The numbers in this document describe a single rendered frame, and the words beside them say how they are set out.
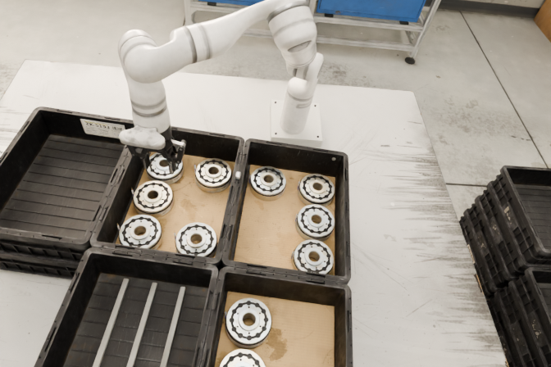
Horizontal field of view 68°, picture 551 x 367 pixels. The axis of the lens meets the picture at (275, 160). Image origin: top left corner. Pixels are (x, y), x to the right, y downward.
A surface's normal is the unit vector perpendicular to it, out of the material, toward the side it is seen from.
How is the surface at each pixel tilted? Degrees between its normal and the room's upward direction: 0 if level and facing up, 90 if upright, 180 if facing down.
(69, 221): 0
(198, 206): 0
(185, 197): 0
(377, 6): 90
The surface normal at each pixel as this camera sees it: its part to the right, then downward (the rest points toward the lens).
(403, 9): 0.01, 0.77
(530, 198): 0.11, -0.64
